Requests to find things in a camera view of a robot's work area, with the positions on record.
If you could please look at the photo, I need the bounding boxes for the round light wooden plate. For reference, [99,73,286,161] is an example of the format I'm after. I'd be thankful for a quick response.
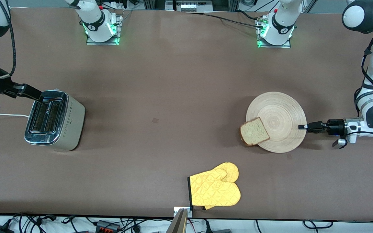
[246,92,307,153]

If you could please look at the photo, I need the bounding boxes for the slice of brown bread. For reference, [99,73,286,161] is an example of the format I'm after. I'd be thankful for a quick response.
[240,117,270,146]

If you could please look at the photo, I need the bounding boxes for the chrome two-slot toaster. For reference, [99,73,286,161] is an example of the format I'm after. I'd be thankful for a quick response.
[24,90,86,151]

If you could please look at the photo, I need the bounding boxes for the yellow quilted oven mitt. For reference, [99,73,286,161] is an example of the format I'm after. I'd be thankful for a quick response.
[187,168,241,207]
[202,162,240,211]

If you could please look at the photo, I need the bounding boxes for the black connector block red tabs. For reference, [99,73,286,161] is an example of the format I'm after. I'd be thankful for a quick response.
[95,220,121,233]

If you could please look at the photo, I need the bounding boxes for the white power strip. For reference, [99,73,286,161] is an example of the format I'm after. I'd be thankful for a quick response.
[180,1,206,13]

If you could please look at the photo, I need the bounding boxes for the white toaster power cord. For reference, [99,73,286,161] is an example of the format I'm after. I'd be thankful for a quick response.
[0,112,30,118]

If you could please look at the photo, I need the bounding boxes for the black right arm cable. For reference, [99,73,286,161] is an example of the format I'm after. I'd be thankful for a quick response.
[0,0,17,80]

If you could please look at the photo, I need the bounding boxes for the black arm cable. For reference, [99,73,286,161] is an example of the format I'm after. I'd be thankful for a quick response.
[347,16,373,138]
[0,0,17,80]

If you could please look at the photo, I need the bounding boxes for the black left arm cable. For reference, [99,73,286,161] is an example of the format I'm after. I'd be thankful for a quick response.
[347,16,373,138]

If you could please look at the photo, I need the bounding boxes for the black braided cable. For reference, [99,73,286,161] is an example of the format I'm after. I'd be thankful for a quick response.
[202,12,265,30]

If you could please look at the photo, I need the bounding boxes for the aluminium frame profile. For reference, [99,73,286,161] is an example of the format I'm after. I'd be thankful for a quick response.
[142,0,174,10]

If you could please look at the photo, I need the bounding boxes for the small white metal bracket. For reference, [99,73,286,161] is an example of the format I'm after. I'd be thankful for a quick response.
[173,206,193,218]

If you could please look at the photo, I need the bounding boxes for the tan camera mount beam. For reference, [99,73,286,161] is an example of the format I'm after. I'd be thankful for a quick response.
[166,208,189,233]

